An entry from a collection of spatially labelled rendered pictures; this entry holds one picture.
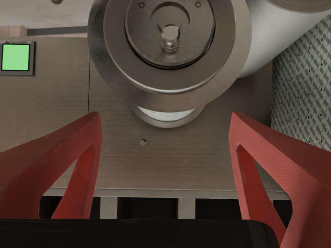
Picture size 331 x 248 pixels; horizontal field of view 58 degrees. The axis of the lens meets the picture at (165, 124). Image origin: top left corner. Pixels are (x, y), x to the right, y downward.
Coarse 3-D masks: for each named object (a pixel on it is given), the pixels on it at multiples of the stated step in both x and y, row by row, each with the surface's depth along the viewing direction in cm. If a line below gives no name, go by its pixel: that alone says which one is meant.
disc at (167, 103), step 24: (96, 0) 27; (240, 0) 27; (96, 24) 27; (240, 24) 27; (96, 48) 27; (240, 48) 27; (120, 72) 26; (240, 72) 27; (144, 96) 26; (168, 96) 26; (192, 96) 26; (216, 96) 26
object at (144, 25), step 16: (144, 0) 25; (160, 0) 25; (176, 0) 25; (192, 0) 25; (208, 0) 25; (128, 16) 25; (144, 16) 25; (160, 16) 25; (176, 16) 25; (192, 16) 25; (208, 16) 25; (128, 32) 25; (144, 32) 25; (160, 32) 25; (192, 32) 25; (208, 32) 25; (144, 48) 25; (160, 48) 25; (192, 48) 25; (160, 64) 25; (176, 64) 25
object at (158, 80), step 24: (120, 0) 26; (216, 0) 26; (120, 24) 26; (216, 24) 26; (120, 48) 26; (216, 48) 26; (144, 72) 25; (168, 72) 25; (192, 72) 25; (216, 72) 25
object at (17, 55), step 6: (6, 48) 59; (12, 48) 59; (18, 48) 59; (24, 48) 59; (6, 54) 59; (12, 54) 59; (18, 54) 59; (24, 54) 59; (6, 60) 59; (12, 60) 59; (18, 60) 59; (24, 60) 59; (6, 66) 59; (12, 66) 59; (18, 66) 59; (24, 66) 59
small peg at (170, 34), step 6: (162, 30) 22; (168, 30) 22; (174, 30) 22; (162, 36) 22; (168, 36) 22; (174, 36) 22; (162, 42) 23; (168, 42) 22; (174, 42) 22; (168, 48) 23; (174, 48) 23
